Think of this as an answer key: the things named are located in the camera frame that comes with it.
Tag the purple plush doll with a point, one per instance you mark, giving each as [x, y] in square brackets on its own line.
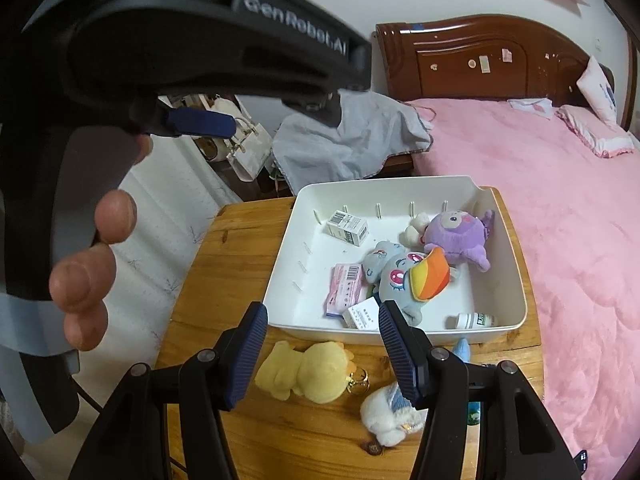
[452, 232]

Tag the white pink cloth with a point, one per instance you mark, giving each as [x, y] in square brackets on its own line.
[530, 107]

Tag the yellow plush toy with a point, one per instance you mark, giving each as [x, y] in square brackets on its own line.
[310, 367]

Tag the grey cloth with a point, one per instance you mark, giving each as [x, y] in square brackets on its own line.
[350, 150]

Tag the white box purple print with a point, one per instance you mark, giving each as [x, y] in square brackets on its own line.
[362, 316]

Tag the pink pillow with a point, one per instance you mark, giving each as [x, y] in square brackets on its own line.
[595, 132]

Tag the dark wooden headboard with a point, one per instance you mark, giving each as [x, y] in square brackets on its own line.
[450, 60]

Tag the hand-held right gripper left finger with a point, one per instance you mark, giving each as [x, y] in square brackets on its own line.
[247, 355]

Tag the white plastic tray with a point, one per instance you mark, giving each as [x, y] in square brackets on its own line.
[325, 260]

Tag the person's left hand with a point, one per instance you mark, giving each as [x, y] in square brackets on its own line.
[85, 277]

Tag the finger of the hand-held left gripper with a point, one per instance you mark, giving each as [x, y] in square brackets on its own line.
[200, 122]
[325, 107]

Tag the blue green plush ball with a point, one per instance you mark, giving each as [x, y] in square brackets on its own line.
[474, 412]

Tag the white green small box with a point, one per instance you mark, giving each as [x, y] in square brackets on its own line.
[347, 227]

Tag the blue elephant plush toy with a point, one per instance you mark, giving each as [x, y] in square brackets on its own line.
[395, 280]

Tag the wooden table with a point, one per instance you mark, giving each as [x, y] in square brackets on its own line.
[225, 260]

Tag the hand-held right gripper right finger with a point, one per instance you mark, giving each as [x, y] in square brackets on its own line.
[400, 350]

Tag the white bear plush toy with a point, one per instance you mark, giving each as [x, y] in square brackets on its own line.
[385, 412]

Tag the pink blanket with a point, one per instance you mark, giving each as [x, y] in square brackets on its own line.
[575, 235]

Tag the white handbag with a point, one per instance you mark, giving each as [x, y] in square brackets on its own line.
[247, 152]

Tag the dark wooden nightstand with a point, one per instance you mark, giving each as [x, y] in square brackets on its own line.
[395, 164]

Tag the white wardrobe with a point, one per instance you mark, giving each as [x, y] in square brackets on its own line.
[630, 70]

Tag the white printed pillow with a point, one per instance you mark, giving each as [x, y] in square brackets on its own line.
[597, 87]

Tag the pink small box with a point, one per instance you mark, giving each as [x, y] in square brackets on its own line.
[342, 287]

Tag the small white bottle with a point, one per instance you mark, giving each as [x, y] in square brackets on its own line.
[475, 320]

